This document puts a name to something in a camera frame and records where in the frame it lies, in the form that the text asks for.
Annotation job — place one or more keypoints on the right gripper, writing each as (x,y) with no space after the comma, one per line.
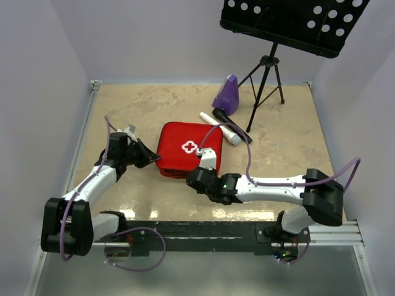
(212,171)

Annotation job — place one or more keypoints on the black music stand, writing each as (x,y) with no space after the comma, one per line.
(316,27)

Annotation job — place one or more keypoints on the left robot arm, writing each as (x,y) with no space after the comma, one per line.
(68,227)

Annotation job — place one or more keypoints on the purple metronome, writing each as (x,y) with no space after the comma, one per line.
(227,97)

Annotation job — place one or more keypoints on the black microphone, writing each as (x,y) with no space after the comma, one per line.
(220,114)

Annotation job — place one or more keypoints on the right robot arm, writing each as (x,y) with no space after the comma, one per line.
(318,198)

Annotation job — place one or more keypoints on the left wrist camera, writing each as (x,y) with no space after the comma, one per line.
(130,131)

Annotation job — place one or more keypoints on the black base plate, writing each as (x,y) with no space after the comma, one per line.
(207,236)

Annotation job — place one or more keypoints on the red black medicine case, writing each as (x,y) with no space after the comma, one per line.
(177,147)

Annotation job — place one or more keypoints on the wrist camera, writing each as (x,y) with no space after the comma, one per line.
(208,158)
(130,131)

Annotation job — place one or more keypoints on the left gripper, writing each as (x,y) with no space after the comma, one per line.
(146,156)

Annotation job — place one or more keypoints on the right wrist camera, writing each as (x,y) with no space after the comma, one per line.
(208,158)

